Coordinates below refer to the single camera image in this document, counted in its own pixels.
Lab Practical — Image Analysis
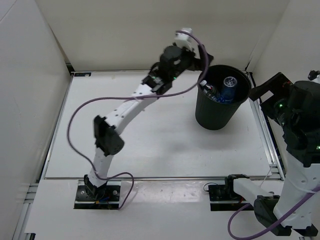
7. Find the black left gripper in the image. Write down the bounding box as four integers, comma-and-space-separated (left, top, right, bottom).
168, 43, 212, 80

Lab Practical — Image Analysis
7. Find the clear bottle blue label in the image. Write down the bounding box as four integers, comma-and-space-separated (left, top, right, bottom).
199, 80, 225, 103

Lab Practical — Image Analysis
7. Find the clear bottle blue wrap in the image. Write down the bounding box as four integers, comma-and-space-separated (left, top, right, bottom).
221, 76, 238, 102

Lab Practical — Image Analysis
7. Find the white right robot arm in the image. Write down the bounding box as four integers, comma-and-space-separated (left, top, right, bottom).
224, 70, 320, 237

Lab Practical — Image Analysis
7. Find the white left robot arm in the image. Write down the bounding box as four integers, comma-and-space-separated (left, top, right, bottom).
84, 44, 214, 200

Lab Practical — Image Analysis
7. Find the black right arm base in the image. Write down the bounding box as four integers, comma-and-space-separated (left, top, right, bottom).
203, 174, 249, 212

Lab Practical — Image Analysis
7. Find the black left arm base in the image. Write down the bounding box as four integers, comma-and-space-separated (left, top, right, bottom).
73, 181, 121, 210

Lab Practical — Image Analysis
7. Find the black plastic bin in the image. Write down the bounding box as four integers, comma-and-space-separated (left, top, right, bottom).
195, 64, 252, 130

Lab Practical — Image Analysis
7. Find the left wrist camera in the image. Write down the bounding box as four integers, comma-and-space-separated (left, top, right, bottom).
174, 32, 192, 51

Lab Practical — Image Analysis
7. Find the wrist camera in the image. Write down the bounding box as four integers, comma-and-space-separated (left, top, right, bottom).
307, 70, 320, 81
174, 32, 192, 51

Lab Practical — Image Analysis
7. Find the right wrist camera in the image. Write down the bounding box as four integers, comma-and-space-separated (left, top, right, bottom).
307, 70, 320, 81

